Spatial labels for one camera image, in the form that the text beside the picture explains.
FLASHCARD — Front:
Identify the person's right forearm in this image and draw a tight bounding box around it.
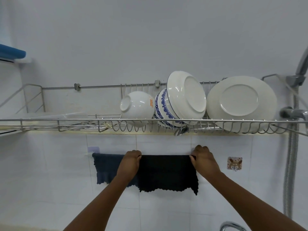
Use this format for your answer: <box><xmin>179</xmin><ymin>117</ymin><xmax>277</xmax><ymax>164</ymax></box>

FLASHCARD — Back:
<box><xmin>204</xmin><ymin>172</ymin><xmax>306</xmax><ymax>231</ymax></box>

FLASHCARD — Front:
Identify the metal wire dish rack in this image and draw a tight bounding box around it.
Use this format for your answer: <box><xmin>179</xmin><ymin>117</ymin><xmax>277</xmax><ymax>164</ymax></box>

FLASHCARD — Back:
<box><xmin>0</xmin><ymin>74</ymin><xmax>308</xmax><ymax>137</ymax></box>

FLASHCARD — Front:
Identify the person's right hand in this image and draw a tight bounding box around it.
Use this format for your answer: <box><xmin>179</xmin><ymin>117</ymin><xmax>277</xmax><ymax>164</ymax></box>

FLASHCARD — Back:
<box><xmin>189</xmin><ymin>145</ymin><xmax>222</xmax><ymax>177</ymax></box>

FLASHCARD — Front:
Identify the person's left forearm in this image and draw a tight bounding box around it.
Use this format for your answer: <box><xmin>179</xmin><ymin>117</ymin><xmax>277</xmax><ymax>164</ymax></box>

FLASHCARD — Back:
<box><xmin>63</xmin><ymin>174</ymin><xmax>134</xmax><ymax>231</ymax></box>

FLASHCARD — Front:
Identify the blue patterned white bowl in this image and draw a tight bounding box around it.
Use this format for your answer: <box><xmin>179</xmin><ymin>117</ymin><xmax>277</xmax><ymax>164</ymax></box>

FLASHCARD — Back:
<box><xmin>154</xmin><ymin>88</ymin><xmax>184</xmax><ymax>130</ymax></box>

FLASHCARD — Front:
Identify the large white plate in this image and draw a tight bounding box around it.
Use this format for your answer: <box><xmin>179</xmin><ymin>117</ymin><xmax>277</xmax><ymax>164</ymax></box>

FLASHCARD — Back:
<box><xmin>206</xmin><ymin>76</ymin><xmax>278</xmax><ymax>133</ymax></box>

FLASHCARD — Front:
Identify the flexible metal shower hose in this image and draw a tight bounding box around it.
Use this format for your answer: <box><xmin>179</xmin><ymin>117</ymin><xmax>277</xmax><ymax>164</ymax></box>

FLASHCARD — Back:
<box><xmin>283</xmin><ymin>94</ymin><xmax>300</xmax><ymax>218</ymax></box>

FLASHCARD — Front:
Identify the chrome faucet spout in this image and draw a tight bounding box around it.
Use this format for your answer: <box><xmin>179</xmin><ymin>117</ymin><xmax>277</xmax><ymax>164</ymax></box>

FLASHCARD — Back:
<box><xmin>220</xmin><ymin>221</ymin><xmax>247</xmax><ymax>231</ymax></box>

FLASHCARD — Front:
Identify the clear adhesive towel bar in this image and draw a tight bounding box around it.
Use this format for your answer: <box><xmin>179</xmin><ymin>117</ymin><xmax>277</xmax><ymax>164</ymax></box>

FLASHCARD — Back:
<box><xmin>85</xmin><ymin>147</ymin><xmax>125</xmax><ymax>158</ymax></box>

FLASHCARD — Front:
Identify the large white blue-rimmed bowl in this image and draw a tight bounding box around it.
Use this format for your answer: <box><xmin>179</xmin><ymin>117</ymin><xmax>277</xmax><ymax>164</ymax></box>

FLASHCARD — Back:
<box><xmin>167</xmin><ymin>71</ymin><xmax>207</xmax><ymax>121</ymax></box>

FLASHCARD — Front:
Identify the person's left hand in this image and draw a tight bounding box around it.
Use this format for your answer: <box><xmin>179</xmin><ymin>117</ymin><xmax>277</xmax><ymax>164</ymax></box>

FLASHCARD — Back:
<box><xmin>116</xmin><ymin>150</ymin><xmax>142</xmax><ymax>178</ymax></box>

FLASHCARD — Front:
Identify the metal shower head holder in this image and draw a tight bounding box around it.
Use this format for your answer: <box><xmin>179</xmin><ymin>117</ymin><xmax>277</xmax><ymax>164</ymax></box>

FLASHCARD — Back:
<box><xmin>280</xmin><ymin>47</ymin><xmax>308</xmax><ymax>119</ymax></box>

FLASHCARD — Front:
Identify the dark blue dish cloth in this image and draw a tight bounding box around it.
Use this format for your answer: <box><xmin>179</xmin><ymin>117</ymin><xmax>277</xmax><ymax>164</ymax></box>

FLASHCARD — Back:
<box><xmin>92</xmin><ymin>153</ymin><xmax>139</xmax><ymax>188</ymax></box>

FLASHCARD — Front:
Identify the black dish cloth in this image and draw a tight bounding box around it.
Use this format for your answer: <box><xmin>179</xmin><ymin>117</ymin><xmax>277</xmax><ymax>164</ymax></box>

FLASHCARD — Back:
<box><xmin>137</xmin><ymin>155</ymin><xmax>199</xmax><ymax>196</ymax></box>

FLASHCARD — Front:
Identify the small white bowl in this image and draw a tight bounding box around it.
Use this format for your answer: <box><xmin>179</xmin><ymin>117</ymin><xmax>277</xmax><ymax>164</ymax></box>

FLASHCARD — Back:
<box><xmin>120</xmin><ymin>91</ymin><xmax>155</xmax><ymax>128</ymax></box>

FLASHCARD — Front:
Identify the animal print wall hook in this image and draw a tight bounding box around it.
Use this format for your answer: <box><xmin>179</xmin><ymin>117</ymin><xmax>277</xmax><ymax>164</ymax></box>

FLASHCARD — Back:
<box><xmin>227</xmin><ymin>157</ymin><xmax>243</xmax><ymax>171</ymax></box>

